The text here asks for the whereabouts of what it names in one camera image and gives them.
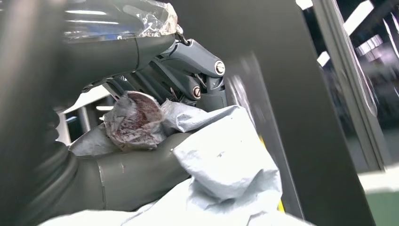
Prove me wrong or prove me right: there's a grey parcel bag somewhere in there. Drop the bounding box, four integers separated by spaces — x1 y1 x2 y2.
38 90 313 226

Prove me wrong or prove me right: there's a black scanner machine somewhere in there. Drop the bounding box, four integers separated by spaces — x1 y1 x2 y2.
168 0 378 226

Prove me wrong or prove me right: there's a dark framed glass partition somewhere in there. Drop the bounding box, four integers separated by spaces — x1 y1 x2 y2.
295 0 399 173

